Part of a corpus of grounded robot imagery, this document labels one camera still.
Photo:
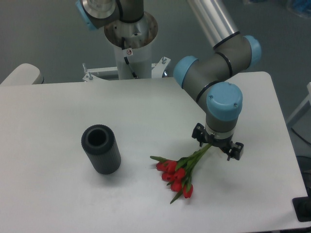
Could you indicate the black device at table edge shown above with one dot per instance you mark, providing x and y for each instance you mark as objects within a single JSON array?
[{"x": 302, "y": 207}]

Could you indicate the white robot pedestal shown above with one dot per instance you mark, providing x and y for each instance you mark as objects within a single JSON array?
[{"x": 132, "y": 44}]

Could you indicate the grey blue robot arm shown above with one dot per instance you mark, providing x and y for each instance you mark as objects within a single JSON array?
[{"x": 206, "y": 82}]

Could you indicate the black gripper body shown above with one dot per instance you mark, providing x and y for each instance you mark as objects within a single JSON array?
[{"x": 218, "y": 139}]

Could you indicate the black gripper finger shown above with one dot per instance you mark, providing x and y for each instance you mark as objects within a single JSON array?
[
  {"x": 233, "y": 150},
  {"x": 199, "y": 134}
]

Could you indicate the white frame at right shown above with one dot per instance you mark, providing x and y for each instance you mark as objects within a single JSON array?
[{"x": 301, "y": 109}]

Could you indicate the dark grey ribbed vase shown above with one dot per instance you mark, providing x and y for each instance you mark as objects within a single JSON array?
[{"x": 99, "y": 143}]

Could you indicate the white chair armrest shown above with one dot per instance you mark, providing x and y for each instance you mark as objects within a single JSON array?
[{"x": 24, "y": 74}]

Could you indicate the red tulip bouquet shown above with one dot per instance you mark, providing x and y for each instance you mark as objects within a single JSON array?
[{"x": 178, "y": 174}]

